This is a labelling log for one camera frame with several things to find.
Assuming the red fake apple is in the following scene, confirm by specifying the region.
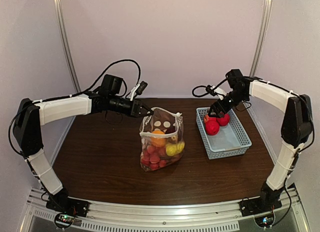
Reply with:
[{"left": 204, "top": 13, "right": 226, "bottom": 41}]
[
  {"left": 203, "top": 115, "right": 211, "bottom": 124},
  {"left": 205, "top": 120, "right": 220, "bottom": 136}
]

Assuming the clear polka dot zip bag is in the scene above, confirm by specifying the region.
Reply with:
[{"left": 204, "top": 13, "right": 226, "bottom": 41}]
[{"left": 139, "top": 107, "right": 186, "bottom": 172}]

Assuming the light blue plastic basket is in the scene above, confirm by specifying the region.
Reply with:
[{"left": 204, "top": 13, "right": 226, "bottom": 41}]
[{"left": 196, "top": 107, "right": 252, "bottom": 160}]

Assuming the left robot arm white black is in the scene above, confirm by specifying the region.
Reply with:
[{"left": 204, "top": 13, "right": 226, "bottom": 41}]
[{"left": 9, "top": 74, "right": 153, "bottom": 195}]

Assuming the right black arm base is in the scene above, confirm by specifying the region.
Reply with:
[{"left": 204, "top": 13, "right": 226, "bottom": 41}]
[{"left": 239, "top": 189, "right": 282, "bottom": 229}]

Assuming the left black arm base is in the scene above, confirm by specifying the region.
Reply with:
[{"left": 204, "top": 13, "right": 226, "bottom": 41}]
[{"left": 46, "top": 188, "right": 90, "bottom": 231}]

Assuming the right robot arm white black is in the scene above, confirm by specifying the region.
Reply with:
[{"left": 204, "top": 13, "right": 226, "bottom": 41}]
[{"left": 208, "top": 69, "right": 315, "bottom": 191}]

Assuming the purple fake fruit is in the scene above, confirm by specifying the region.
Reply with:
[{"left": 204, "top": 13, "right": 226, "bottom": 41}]
[{"left": 165, "top": 126, "right": 176, "bottom": 134}]

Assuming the orange fake orange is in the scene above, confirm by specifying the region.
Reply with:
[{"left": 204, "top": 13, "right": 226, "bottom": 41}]
[{"left": 150, "top": 130, "right": 166, "bottom": 147}]

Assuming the yellow fake lemon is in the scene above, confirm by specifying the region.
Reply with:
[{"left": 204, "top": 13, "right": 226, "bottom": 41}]
[{"left": 165, "top": 141, "right": 185, "bottom": 157}]

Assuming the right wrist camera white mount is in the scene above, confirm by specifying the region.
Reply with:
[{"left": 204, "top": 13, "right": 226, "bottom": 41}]
[{"left": 205, "top": 85, "right": 227, "bottom": 99}]

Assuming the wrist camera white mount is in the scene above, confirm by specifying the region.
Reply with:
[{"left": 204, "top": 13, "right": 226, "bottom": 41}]
[
  {"left": 205, "top": 85, "right": 227, "bottom": 99},
  {"left": 126, "top": 81, "right": 148, "bottom": 101}
]

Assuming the right black camera cable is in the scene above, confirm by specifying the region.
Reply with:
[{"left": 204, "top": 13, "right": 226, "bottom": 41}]
[{"left": 191, "top": 78, "right": 231, "bottom": 98}]

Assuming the black camera cable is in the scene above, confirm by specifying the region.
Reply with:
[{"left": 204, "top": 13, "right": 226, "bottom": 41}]
[
  {"left": 191, "top": 78, "right": 231, "bottom": 98},
  {"left": 82, "top": 59, "right": 141, "bottom": 93}
]

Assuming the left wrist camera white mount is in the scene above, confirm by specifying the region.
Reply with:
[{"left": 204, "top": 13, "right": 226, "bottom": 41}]
[{"left": 126, "top": 81, "right": 148, "bottom": 101}]

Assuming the left black camera cable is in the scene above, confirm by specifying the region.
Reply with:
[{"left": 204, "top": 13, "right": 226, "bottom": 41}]
[{"left": 82, "top": 59, "right": 141, "bottom": 93}]

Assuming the front aluminium rail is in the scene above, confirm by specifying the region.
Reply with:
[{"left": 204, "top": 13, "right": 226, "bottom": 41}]
[{"left": 17, "top": 188, "right": 311, "bottom": 232}]

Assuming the right aluminium frame post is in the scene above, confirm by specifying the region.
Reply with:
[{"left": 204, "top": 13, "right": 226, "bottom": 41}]
[{"left": 249, "top": 0, "right": 273, "bottom": 77}]

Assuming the aluminium frame post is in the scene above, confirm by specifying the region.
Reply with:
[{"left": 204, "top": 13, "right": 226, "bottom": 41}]
[
  {"left": 249, "top": 0, "right": 273, "bottom": 77},
  {"left": 53, "top": 0, "right": 81, "bottom": 92}
]

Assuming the left aluminium frame post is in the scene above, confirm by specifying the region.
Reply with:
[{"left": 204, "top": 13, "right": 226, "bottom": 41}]
[{"left": 53, "top": 0, "right": 81, "bottom": 92}]

